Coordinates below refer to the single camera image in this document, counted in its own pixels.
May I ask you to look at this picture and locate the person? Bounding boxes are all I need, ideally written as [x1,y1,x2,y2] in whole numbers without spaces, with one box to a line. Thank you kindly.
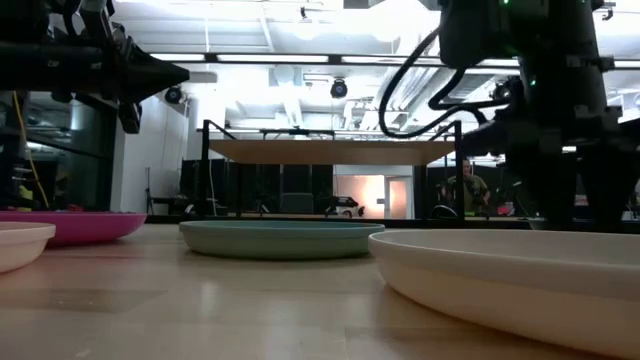
[439,157,492,217]

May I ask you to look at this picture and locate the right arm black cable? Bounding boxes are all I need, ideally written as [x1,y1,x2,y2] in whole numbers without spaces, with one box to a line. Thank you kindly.
[378,27,509,140]

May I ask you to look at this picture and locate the dark green plate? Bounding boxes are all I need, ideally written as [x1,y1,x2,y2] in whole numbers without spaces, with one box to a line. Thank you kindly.
[178,220,386,261]

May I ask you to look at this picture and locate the dark grey chair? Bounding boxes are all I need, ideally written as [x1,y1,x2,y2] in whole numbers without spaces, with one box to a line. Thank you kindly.
[279,192,315,215]

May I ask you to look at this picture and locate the magenta plate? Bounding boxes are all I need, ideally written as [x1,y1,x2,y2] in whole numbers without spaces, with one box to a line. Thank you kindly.
[0,210,148,248]

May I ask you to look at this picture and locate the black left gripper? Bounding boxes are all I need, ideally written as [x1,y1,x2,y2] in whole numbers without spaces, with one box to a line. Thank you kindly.
[49,0,190,135]

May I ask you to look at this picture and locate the small white vehicle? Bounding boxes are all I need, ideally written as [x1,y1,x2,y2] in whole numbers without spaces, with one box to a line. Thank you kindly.
[324,196,366,219]

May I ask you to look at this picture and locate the black aluminium table frame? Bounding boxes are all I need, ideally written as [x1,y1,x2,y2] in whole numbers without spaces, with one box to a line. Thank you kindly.
[144,213,531,231]

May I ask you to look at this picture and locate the yellow cable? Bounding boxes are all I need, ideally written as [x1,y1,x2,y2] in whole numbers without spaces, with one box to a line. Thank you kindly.
[11,91,51,209]

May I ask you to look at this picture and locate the light pink plate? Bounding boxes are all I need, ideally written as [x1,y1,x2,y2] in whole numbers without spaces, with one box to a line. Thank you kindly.
[0,221,57,274]

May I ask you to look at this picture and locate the white plate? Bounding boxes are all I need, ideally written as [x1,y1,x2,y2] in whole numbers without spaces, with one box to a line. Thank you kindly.
[367,228,640,359]

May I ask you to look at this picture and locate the wooden shelf with black legs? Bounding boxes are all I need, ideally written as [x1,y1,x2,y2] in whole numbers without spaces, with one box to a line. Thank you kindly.
[198,118,466,222]

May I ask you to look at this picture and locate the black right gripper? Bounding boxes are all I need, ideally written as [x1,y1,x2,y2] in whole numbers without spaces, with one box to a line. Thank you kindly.
[439,0,621,157]

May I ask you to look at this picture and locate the white door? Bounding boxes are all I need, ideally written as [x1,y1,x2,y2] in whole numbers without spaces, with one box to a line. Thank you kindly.
[383,174,415,220]

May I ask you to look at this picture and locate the ceiling light strip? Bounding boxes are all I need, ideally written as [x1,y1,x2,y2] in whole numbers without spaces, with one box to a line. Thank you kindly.
[149,52,521,67]

